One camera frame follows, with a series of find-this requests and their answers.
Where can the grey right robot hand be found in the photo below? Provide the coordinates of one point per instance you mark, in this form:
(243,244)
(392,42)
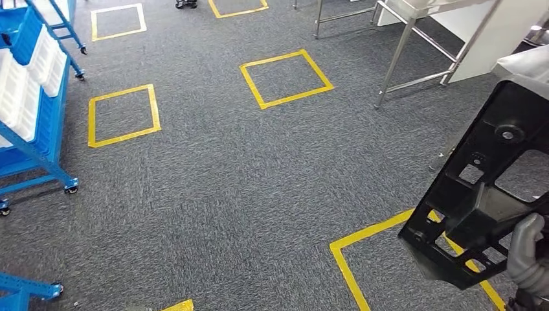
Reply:
(527,249)

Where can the black plastic plate holder part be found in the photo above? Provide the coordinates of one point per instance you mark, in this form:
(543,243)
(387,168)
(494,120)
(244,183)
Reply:
(514,107)

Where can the blue metal shelf rack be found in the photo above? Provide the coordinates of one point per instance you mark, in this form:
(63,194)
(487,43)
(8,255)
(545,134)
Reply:
(21,287)
(77,39)
(51,165)

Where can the black wheeled base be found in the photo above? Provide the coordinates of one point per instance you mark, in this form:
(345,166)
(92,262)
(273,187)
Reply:
(186,4)

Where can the blue plastic crate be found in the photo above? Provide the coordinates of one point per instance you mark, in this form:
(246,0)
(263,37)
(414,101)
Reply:
(23,36)
(45,120)

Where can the large white plastic crate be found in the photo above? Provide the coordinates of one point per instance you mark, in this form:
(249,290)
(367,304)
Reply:
(15,94)

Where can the stainless steel table frame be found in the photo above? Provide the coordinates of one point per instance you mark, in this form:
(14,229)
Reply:
(318,21)

